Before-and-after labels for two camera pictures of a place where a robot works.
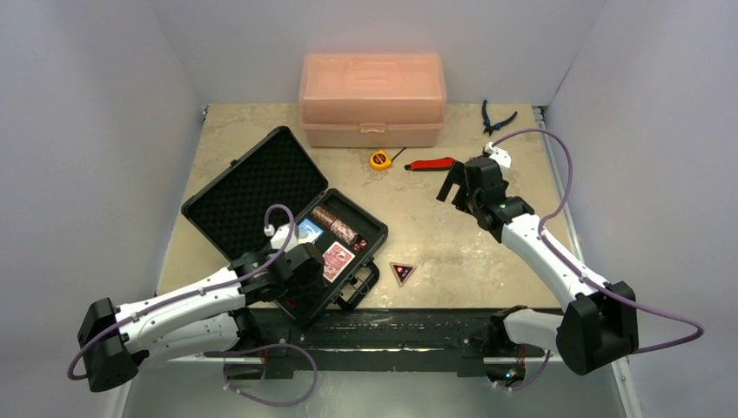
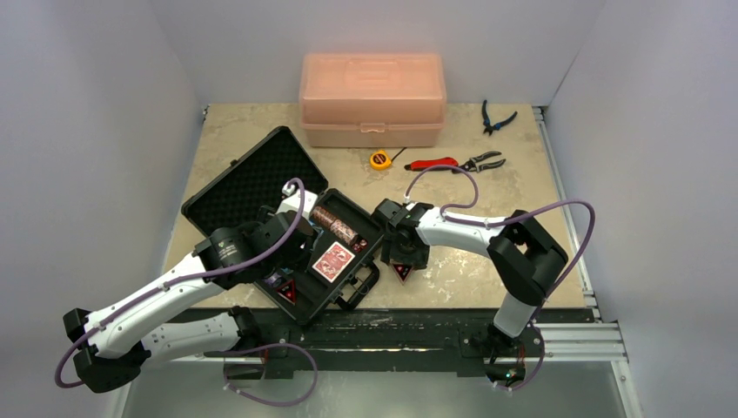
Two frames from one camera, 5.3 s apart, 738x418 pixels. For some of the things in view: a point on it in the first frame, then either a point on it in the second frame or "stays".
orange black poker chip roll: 323,216 stays
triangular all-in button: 402,272 stays
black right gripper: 461,182 -> 403,256
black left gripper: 312,282 -> 299,259
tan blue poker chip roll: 344,232 stays
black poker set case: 271,198 stays
